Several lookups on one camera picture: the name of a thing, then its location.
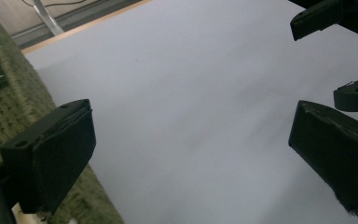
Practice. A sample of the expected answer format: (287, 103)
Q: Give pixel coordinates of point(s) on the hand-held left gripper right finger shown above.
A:
(335, 149)

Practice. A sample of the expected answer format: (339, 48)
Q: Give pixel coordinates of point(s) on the green plastic basket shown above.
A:
(15, 93)

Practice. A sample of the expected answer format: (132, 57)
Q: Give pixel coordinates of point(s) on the light grey table mat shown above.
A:
(183, 109)

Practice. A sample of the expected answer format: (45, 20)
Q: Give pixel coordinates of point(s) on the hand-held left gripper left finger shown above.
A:
(59, 155)

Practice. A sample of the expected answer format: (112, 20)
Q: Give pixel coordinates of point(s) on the white metal desk frame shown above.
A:
(48, 17)

